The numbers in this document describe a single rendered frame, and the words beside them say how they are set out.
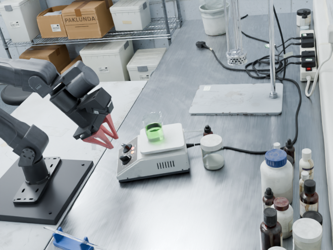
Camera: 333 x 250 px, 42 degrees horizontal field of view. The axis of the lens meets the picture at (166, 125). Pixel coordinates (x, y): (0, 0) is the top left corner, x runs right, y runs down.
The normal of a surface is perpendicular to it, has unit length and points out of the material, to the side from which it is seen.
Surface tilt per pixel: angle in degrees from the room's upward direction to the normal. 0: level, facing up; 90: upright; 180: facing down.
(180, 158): 90
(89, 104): 103
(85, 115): 62
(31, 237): 0
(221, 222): 0
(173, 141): 0
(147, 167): 90
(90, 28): 92
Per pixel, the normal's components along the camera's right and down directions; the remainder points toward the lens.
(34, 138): 0.65, -0.61
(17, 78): -0.07, 0.48
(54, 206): -0.12, -0.85
